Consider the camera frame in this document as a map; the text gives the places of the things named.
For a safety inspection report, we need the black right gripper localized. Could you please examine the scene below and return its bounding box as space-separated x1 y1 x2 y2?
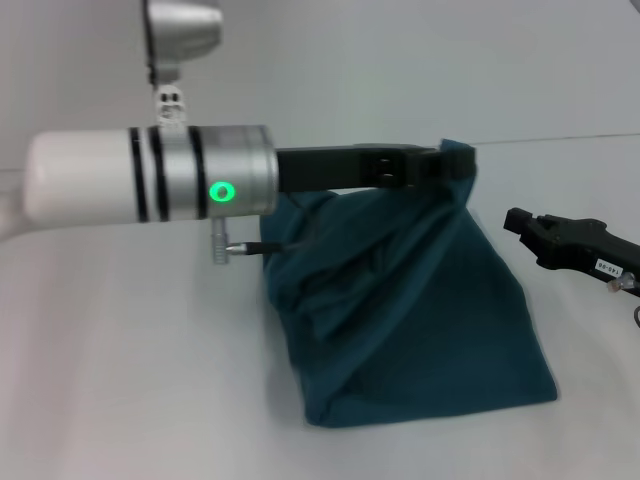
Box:
502 206 640 302

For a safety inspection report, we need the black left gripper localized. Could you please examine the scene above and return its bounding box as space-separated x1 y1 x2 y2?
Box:
274 138 479 195

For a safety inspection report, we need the teal t-shirt with FREE print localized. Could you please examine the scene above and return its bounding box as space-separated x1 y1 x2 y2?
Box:
257 137 559 429

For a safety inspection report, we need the right arm cable with plug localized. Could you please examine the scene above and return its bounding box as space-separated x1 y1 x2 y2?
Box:
605 271 640 327

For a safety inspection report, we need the arm cable with plug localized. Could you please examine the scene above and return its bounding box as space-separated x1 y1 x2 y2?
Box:
605 271 640 327
211 216 321 267

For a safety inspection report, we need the left arm cable with plug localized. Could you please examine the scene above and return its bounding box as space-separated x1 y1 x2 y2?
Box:
211 216 321 267

